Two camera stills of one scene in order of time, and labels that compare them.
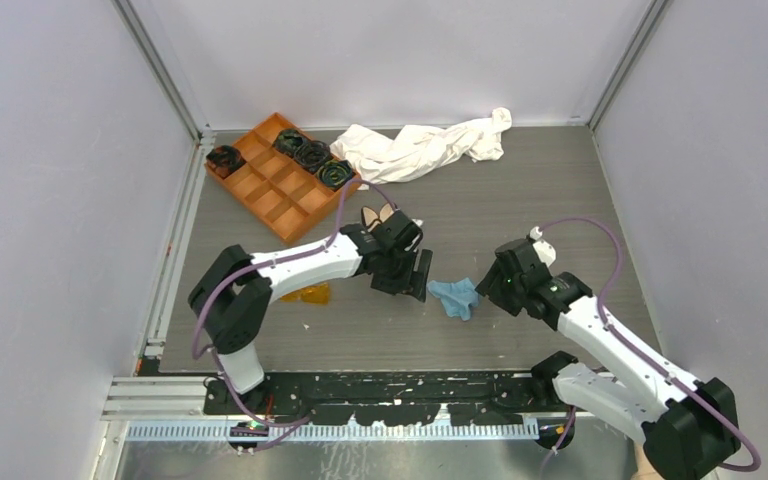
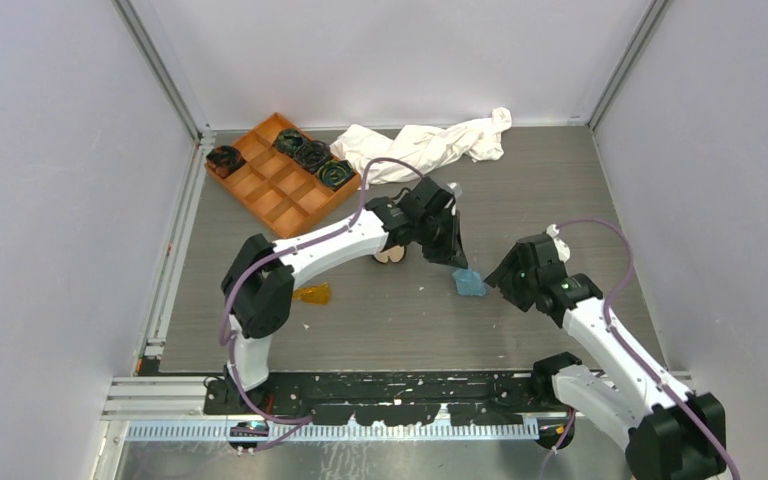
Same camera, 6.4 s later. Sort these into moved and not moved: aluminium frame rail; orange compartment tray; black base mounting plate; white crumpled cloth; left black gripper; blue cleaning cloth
Moved: left black gripper; blue cleaning cloth
Not moved: black base mounting plate; orange compartment tray; aluminium frame rail; white crumpled cloth
